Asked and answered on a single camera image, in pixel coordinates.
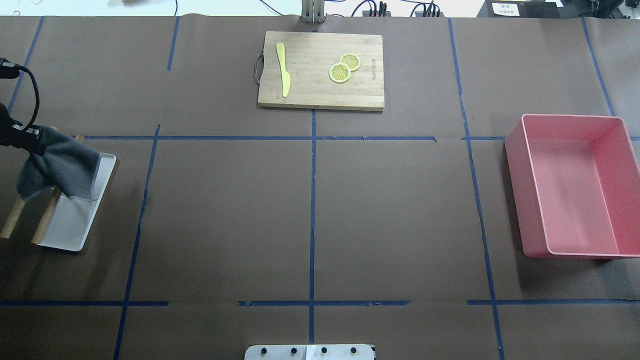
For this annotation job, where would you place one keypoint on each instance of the bamboo cutting board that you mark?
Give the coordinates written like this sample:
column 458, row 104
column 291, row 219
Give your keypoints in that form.
column 309, row 56

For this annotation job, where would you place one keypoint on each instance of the outer wooden rack dowel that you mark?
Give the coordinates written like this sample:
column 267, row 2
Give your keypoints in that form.
column 13, row 218

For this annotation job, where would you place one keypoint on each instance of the black power strip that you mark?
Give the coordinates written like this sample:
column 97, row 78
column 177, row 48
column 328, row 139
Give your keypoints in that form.
column 398, row 9

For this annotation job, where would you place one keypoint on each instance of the silver camera mount bracket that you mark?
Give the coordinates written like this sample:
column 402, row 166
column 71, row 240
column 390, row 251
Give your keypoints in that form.
column 313, row 11

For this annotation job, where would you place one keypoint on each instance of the wooden rack dowel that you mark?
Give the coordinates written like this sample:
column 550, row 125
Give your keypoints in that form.
column 47, row 216
column 13, row 218

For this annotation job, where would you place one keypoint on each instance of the lower lemon slice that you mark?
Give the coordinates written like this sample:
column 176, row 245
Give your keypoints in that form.
column 339, row 73

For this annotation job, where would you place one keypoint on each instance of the white towel rack base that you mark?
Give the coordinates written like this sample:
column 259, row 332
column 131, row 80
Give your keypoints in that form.
column 72, row 218

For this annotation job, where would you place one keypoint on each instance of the inner wooden rack dowel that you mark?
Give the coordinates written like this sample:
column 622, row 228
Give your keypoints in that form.
column 47, row 216

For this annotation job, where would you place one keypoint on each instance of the upper lemon slice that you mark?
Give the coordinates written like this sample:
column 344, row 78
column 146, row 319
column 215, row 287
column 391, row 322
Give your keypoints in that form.
column 351, row 60

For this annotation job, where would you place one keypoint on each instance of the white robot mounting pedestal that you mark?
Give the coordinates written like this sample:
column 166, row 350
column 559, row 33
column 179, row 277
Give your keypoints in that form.
column 356, row 351

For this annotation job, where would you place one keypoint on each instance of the grey microfibre cloth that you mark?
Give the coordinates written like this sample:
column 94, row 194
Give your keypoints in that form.
column 68, row 164

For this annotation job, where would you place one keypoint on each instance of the lemon slice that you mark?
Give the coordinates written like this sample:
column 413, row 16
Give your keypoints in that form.
column 339, row 73
column 351, row 60

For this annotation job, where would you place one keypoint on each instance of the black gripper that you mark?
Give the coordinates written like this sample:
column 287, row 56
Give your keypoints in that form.
column 25, row 143

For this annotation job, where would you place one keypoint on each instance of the yellow plastic knife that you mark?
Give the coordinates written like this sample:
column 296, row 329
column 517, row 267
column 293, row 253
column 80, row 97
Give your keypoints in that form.
column 284, row 74

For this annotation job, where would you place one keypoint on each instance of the pink plastic bin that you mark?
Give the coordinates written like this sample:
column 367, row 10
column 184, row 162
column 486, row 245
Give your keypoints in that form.
column 576, row 186

